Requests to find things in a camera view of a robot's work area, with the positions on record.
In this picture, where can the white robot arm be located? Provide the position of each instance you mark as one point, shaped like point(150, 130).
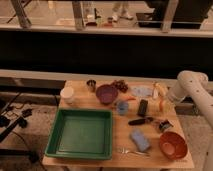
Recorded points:
point(190, 83)

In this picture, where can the purple bowl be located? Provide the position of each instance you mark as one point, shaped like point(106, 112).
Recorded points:
point(106, 93)

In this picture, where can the bunch of dark grapes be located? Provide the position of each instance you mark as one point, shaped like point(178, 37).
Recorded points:
point(120, 85)

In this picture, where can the small metal cup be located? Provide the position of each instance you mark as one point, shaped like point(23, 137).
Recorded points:
point(91, 84)

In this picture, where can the blue small cup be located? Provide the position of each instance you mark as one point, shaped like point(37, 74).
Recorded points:
point(122, 107)

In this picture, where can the small orange carrot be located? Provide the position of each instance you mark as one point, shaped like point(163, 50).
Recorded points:
point(129, 98)

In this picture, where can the white cup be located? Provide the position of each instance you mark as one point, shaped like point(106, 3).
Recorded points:
point(67, 94)

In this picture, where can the black rectangular block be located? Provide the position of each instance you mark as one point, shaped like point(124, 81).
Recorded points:
point(142, 108)

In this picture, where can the small white bottle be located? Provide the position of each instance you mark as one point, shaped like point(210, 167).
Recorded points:
point(155, 91)

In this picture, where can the yellow banana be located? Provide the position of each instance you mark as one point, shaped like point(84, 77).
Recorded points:
point(161, 89)

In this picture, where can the green plastic tray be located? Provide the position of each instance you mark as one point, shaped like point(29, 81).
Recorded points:
point(81, 134)

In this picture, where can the wooden table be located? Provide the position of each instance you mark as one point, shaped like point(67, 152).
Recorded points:
point(83, 99)

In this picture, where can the blue sponge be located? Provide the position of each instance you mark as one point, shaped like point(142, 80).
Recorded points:
point(140, 140)

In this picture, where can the silver fork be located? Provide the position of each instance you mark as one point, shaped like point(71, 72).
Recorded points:
point(126, 151)

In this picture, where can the orange-red bowl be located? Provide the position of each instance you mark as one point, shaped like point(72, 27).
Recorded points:
point(172, 145)

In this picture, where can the black-handled tool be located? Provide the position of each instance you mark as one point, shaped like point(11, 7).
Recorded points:
point(141, 121)

